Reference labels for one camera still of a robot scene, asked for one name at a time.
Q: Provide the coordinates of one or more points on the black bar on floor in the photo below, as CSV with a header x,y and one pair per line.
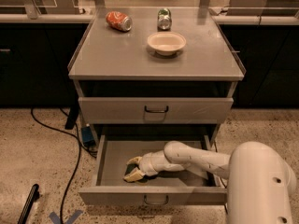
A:
x,y
32,197

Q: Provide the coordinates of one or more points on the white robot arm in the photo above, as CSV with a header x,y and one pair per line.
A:
x,y
259,186

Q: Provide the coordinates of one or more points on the blue power adapter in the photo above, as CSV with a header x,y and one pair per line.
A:
x,y
87,136

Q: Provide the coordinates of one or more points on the green yellow sponge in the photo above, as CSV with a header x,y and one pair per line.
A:
x,y
134,174

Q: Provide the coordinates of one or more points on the grey drawer cabinet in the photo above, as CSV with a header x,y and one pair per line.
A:
x,y
113,64

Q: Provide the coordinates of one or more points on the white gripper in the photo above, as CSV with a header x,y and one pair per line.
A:
x,y
147,164

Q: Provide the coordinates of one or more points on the orange soda can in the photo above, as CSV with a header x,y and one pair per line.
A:
x,y
119,21

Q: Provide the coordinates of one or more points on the closed grey upper drawer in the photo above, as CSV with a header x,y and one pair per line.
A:
x,y
100,110

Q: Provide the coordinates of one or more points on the open grey middle drawer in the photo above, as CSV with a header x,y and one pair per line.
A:
x,y
193,186

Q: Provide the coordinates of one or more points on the white bowl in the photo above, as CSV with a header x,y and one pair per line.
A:
x,y
166,43

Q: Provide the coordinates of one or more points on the dark background counter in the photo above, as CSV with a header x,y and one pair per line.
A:
x,y
34,59

